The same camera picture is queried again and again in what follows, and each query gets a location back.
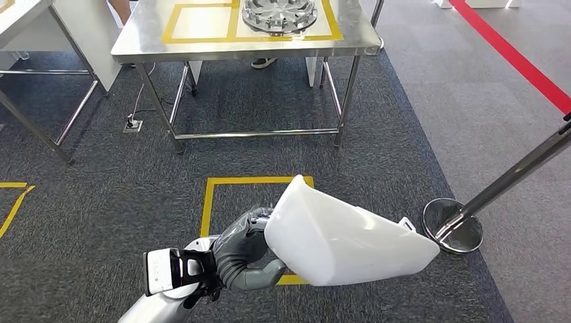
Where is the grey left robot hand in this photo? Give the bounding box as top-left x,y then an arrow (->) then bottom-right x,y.
211,205 -> 288,293

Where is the white plastic mirror cover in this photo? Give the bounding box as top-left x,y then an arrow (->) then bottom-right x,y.
264,174 -> 441,287

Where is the stainless steel workbench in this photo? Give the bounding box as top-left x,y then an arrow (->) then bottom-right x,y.
110,0 -> 384,155
0,0 -> 110,165

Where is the floor power socket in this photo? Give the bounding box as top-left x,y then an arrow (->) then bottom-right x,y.
123,113 -> 144,135

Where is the white desk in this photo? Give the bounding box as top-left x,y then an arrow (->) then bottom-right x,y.
187,57 -> 318,87
53,0 -> 122,93

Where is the grey wheel hubcap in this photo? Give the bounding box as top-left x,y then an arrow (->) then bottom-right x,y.
241,0 -> 318,36

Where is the red barrier belt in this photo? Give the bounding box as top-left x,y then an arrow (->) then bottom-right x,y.
448,0 -> 571,116

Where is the white display plinth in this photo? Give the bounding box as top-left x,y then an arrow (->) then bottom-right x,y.
463,0 -> 522,10

